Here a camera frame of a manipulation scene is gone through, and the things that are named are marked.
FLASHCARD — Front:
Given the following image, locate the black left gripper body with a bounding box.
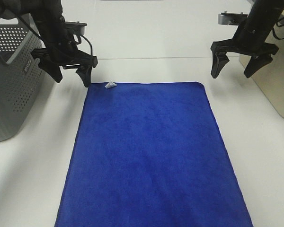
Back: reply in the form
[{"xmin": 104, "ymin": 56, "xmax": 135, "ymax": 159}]
[{"xmin": 31, "ymin": 21, "xmax": 98, "ymax": 69}]

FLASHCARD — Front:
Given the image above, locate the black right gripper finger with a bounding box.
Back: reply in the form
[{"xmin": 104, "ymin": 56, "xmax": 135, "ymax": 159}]
[
  {"xmin": 211, "ymin": 52, "xmax": 229, "ymax": 79},
  {"xmin": 244, "ymin": 54, "xmax": 272, "ymax": 78}
]

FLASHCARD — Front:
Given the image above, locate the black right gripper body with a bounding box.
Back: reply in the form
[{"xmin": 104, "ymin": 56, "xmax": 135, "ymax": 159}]
[{"xmin": 211, "ymin": 14, "xmax": 279, "ymax": 57}]

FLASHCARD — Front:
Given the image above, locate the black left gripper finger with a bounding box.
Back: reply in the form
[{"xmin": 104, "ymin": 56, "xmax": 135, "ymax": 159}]
[
  {"xmin": 76, "ymin": 67, "xmax": 92, "ymax": 87},
  {"xmin": 38, "ymin": 59, "xmax": 62, "ymax": 83}
]

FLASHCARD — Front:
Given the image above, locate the blue microfibre towel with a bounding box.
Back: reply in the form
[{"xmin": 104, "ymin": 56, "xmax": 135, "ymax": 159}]
[{"xmin": 55, "ymin": 82, "xmax": 252, "ymax": 227}]

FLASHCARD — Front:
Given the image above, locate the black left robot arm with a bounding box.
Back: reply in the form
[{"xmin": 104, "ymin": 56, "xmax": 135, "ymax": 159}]
[{"xmin": 0, "ymin": 0, "xmax": 98, "ymax": 87}]

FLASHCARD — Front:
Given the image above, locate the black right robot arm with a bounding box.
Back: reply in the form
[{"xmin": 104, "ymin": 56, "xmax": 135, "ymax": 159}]
[{"xmin": 211, "ymin": 0, "xmax": 284, "ymax": 79}]

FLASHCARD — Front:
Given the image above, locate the white towel label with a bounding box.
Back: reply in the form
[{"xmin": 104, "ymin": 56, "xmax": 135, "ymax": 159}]
[{"xmin": 105, "ymin": 82, "xmax": 117, "ymax": 89}]

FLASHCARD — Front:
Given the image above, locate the beige plastic bin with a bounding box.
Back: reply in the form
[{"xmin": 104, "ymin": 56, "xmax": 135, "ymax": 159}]
[{"xmin": 238, "ymin": 9, "xmax": 284, "ymax": 122}]

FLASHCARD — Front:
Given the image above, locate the grey perforated plastic basket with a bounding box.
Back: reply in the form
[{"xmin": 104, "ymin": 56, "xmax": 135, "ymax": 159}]
[{"xmin": 0, "ymin": 14, "xmax": 53, "ymax": 141}]

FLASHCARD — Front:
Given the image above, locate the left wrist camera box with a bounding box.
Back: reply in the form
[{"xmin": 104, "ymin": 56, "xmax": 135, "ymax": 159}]
[{"xmin": 65, "ymin": 21, "xmax": 87, "ymax": 35}]

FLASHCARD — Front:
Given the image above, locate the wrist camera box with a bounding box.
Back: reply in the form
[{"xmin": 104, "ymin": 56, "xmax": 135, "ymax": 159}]
[
  {"xmin": 65, "ymin": 21, "xmax": 87, "ymax": 35},
  {"xmin": 218, "ymin": 11, "xmax": 248, "ymax": 26}
]

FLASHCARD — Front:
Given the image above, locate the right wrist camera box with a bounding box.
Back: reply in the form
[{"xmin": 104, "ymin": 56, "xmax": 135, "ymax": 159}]
[{"xmin": 218, "ymin": 11, "xmax": 248, "ymax": 26}]

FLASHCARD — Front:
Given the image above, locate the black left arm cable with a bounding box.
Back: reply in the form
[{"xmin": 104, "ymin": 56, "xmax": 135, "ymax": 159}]
[{"xmin": 0, "ymin": 4, "xmax": 93, "ymax": 56}]

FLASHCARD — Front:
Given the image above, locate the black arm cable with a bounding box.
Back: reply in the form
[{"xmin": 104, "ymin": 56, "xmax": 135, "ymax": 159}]
[
  {"xmin": 0, "ymin": 4, "xmax": 93, "ymax": 56},
  {"xmin": 271, "ymin": 9, "xmax": 284, "ymax": 41}
]

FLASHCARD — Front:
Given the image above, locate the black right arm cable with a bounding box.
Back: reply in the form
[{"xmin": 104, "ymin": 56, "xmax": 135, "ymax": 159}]
[{"xmin": 271, "ymin": 9, "xmax": 284, "ymax": 41}]

